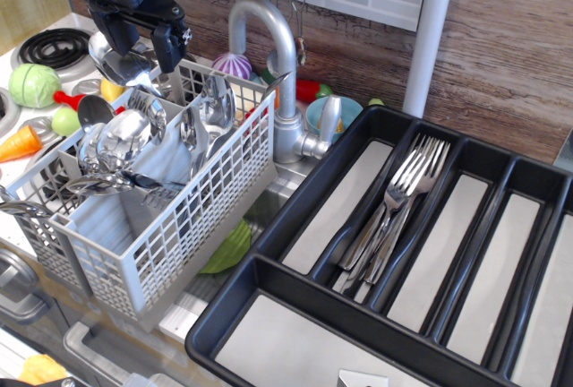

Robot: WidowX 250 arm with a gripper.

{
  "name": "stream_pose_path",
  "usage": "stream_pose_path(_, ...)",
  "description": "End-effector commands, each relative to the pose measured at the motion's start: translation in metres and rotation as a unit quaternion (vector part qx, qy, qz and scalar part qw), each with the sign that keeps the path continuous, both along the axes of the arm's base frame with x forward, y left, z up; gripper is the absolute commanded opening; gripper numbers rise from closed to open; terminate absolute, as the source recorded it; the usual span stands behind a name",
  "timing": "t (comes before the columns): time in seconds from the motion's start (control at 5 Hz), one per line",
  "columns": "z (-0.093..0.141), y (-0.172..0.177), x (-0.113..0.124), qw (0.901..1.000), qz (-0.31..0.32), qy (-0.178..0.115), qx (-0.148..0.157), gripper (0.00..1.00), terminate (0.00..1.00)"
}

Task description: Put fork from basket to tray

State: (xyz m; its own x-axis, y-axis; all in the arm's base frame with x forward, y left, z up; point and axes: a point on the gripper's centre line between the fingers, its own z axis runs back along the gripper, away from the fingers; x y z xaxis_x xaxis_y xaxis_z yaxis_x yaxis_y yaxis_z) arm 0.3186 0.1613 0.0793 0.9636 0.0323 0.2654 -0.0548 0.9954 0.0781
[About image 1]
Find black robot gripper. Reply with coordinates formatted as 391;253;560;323
87;0;192;73

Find silver fork from basket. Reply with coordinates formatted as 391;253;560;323
126;89;167;145

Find fork lying in basket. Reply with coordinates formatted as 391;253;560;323
65;170;185;209

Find grey plastic cutlery basket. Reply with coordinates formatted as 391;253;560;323
8;76;277;331

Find silver forks in tray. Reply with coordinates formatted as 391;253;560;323
332;134;451;294

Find black cutlery tray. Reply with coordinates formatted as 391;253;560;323
184;106;572;386

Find silver ladle at back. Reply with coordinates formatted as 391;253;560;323
89;31;153;90

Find yellow toy lemon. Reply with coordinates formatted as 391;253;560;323
100;78;125;102

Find dark round spoon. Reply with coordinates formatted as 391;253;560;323
77;95;115;133

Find black coil stove burner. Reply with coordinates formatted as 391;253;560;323
17;28;90;70

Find purple toy onion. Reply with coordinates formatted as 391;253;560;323
212;52;252;80

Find silver spoon pair upright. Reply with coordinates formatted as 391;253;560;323
179;75;235;178

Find large silver spoon bowl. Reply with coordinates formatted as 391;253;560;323
77;109;151;173

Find green toy apple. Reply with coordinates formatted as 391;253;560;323
51;107;81;137

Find green toy cabbage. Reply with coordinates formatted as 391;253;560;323
8;64;62;108

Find orange toy carrot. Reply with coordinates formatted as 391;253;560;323
0;125;43;162

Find red toy pepper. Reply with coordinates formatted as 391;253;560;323
295;79;333;103

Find silver toy faucet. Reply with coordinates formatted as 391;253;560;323
228;0;342;164

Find blue toy cup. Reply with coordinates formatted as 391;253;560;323
306;97;363;136

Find green toy lettuce leaf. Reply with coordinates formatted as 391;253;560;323
200;219;252;274

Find yellow toy bottom left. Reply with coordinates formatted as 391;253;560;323
17;354;68;386

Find red toy handle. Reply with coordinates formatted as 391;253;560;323
53;90;85;111

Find white metal shelf post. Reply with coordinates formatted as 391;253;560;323
402;0;450;118

